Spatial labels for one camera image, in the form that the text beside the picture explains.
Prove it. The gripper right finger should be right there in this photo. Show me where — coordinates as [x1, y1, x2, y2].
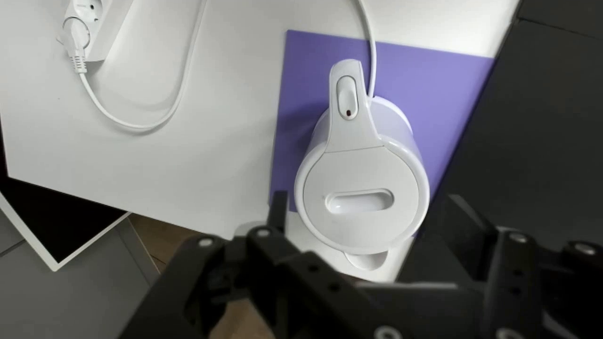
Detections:
[399, 194, 603, 339]

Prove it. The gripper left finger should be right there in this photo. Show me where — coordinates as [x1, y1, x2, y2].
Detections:
[118, 190, 392, 339]

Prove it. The white electric kettle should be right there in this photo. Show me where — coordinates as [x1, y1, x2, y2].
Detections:
[294, 59, 430, 272]

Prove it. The white kettle lid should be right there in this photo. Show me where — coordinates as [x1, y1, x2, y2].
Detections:
[302, 145, 420, 246]

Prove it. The black panel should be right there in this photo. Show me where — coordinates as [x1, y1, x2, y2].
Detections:
[422, 0, 603, 252]

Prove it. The purple mat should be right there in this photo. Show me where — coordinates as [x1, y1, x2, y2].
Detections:
[269, 30, 495, 213]

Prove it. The white framed black board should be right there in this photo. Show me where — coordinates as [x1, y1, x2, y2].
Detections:
[0, 120, 131, 273]

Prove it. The white power strip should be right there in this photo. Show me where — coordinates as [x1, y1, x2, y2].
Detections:
[57, 0, 135, 65]

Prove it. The white kettle switch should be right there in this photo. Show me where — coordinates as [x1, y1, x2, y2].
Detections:
[336, 75, 359, 121]

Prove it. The white power cable with plug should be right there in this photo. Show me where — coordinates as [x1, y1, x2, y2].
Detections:
[61, 0, 378, 133]

